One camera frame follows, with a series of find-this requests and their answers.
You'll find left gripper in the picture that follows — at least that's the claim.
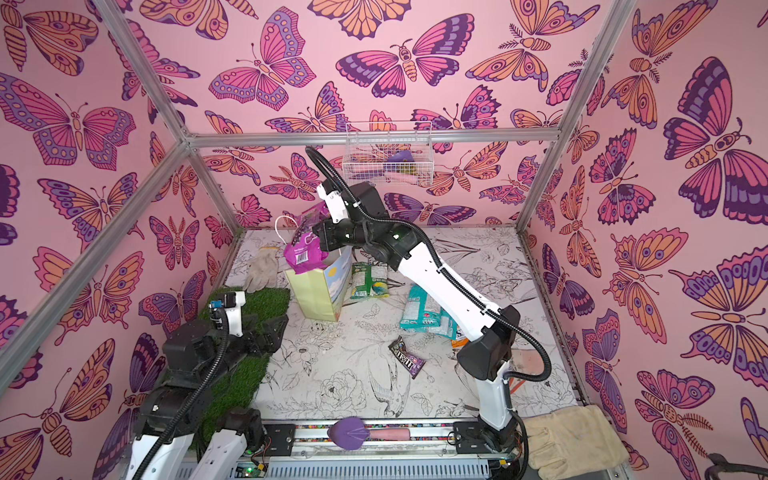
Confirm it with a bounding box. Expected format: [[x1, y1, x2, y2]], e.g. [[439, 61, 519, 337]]
[[193, 312, 285, 392]]

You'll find purple grape gummy bag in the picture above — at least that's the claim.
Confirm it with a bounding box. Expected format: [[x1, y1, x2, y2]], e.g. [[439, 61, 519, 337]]
[[284, 202, 329, 275]]

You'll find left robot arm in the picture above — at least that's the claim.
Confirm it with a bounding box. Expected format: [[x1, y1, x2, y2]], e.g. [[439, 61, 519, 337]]
[[126, 291, 288, 479]]

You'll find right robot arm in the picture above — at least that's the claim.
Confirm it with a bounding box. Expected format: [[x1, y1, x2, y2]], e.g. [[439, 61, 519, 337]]
[[305, 146, 552, 467]]

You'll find green rainbow snack bag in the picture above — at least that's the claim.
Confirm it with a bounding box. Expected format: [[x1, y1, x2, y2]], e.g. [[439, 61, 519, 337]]
[[350, 262, 389, 302]]

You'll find white paper bag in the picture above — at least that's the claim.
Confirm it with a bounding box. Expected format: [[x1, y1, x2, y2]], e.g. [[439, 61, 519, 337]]
[[275, 214, 353, 322]]

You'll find teal mint candy bag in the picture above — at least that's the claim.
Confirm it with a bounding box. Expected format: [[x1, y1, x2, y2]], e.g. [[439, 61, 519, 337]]
[[399, 284, 442, 333]]

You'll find small teal mint bag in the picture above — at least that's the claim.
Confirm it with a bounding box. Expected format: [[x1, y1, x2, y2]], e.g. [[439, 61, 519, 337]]
[[432, 310, 458, 340]]

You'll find orange Fox's fruits bag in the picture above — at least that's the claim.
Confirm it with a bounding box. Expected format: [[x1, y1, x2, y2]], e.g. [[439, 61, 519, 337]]
[[451, 333, 469, 349]]

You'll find green artificial grass mat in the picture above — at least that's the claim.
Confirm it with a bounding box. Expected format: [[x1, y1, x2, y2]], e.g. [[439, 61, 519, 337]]
[[197, 286, 292, 445]]

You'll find grey work glove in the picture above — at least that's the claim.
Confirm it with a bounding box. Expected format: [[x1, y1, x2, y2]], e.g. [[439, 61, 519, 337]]
[[243, 247, 279, 294]]

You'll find purple tool in basket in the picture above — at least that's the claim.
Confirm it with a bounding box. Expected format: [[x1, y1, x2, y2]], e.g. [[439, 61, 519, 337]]
[[386, 150, 414, 164]]

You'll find dark M&M's chocolate packet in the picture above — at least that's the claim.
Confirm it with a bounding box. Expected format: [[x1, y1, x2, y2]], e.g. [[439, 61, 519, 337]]
[[388, 336, 426, 379]]

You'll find red coated garden glove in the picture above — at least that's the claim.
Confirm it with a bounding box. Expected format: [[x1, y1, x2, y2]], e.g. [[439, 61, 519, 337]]
[[510, 348, 543, 395]]

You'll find beige leather glove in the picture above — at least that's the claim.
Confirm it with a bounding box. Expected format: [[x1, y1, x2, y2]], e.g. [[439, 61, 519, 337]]
[[524, 405, 629, 479]]

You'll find white wire basket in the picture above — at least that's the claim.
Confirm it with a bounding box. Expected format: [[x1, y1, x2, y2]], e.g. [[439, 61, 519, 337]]
[[338, 120, 435, 187]]

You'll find purple trowel pink handle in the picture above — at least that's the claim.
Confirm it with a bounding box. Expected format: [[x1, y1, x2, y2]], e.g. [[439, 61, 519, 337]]
[[327, 417, 411, 451]]

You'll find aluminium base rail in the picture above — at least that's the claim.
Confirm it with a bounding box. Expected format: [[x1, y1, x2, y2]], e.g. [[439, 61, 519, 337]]
[[175, 411, 527, 479]]

